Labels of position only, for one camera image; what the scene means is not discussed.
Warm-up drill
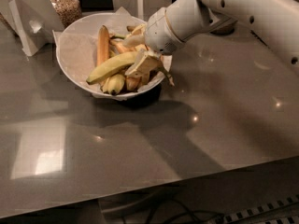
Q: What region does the glass jar of grains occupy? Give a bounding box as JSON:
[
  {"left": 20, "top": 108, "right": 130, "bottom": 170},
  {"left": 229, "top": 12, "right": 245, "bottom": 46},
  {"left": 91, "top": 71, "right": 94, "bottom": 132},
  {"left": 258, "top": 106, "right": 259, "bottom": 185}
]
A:
[
  {"left": 212, "top": 20, "right": 236, "bottom": 35},
  {"left": 50, "top": 0, "right": 82, "bottom": 28}
]

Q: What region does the long yellow-green front banana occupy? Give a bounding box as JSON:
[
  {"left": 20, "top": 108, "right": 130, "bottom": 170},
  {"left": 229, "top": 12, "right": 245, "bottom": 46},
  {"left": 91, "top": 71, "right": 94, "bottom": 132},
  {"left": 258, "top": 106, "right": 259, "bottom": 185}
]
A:
[{"left": 86, "top": 50, "right": 176, "bottom": 87}]

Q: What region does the short yellow-green bottom banana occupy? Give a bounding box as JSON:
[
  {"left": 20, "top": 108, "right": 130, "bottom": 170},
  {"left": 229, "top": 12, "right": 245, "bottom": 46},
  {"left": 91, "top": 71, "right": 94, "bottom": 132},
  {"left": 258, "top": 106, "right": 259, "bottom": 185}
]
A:
[{"left": 102, "top": 74, "right": 125, "bottom": 95}]

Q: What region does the glass jar of grains left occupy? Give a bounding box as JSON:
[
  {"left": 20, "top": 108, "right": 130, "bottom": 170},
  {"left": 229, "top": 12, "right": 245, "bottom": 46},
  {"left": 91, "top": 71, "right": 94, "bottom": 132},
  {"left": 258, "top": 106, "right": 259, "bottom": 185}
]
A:
[{"left": 50, "top": 0, "right": 82, "bottom": 28}]

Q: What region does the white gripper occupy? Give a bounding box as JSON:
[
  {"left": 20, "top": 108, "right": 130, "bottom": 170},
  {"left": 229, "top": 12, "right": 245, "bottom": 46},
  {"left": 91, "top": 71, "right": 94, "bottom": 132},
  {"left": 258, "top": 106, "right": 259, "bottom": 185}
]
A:
[{"left": 122, "top": 0, "right": 220, "bottom": 86}]

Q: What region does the green-tipped middle banana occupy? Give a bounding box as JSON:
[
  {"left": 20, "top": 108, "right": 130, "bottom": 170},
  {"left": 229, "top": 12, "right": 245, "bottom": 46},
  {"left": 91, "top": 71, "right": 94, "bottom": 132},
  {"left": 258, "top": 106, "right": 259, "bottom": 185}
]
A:
[{"left": 109, "top": 34, "right": 126, "bottom": 40}]

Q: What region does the white folded card stand left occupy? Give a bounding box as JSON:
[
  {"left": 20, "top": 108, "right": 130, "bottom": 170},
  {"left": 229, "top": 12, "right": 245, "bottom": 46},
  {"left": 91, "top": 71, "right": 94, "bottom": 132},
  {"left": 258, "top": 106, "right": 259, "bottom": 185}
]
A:
[{"left": 0, "top": 0, "right": 64, "bottom": 56}]

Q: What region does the upright orange-yellow left banana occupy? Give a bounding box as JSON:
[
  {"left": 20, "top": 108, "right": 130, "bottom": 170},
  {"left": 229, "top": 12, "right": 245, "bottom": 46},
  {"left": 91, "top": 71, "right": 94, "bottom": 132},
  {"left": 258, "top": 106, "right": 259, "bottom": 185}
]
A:
[{"left": 97, "top": 25, "right": 109, "bottom": 65}]

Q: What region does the white paper bowl liner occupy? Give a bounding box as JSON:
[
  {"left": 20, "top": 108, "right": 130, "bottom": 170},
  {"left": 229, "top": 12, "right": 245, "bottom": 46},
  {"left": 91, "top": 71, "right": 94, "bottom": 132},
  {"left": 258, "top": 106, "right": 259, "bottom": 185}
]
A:
[{"left": 55, "top": 9, "right": 166, "bottom": 101}]

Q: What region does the orange banana under middle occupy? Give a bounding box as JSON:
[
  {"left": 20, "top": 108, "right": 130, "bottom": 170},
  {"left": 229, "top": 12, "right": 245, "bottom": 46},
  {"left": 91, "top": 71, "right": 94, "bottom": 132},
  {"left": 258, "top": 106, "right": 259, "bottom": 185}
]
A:
[{"left": 110, "top": 39, "right": 140, "bottom": 91}]

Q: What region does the ripe banana at right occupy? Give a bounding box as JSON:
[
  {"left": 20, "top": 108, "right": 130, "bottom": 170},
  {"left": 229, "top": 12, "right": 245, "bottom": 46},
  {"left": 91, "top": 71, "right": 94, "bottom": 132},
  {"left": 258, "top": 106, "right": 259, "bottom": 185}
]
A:
[{"left": 126, "top": 25, "right": 137, "bottom": 32}]

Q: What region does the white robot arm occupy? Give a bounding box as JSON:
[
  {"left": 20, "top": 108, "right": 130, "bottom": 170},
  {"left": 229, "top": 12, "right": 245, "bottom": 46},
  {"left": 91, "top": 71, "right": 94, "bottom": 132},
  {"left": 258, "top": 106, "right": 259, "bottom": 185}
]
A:
[{"left": 123, "top": 0, "right": 299, "bottom": 72}]

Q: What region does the black cable under table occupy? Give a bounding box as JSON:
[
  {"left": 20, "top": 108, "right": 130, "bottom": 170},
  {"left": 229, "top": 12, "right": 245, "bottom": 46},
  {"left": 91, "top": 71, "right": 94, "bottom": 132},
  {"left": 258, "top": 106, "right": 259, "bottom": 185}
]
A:
[{"left": 120, "top": 196, "right": 225, "bottom": 224}]

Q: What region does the glass jar of grains right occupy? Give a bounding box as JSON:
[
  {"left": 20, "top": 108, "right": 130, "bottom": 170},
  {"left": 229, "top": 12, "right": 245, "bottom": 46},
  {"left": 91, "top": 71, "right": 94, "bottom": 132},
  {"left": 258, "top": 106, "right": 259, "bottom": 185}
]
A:
[{"left": 212, "top": 20, "right": 236, "bottom": 35}]

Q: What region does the white bowl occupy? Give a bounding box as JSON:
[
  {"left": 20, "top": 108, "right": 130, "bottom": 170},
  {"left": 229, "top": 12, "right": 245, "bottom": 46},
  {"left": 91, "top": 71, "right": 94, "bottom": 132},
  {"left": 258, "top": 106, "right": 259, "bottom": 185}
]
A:
[{"left": 56, "top": 12, "right": 174, "bottom": 101}]

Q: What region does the black white striped strip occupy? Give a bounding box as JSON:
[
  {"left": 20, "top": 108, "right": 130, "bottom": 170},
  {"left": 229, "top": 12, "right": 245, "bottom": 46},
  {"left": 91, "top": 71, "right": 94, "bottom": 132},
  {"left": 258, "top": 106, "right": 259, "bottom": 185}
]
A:
[{"left": 205, "top": 193, "right": 299, "bottom": 224}]

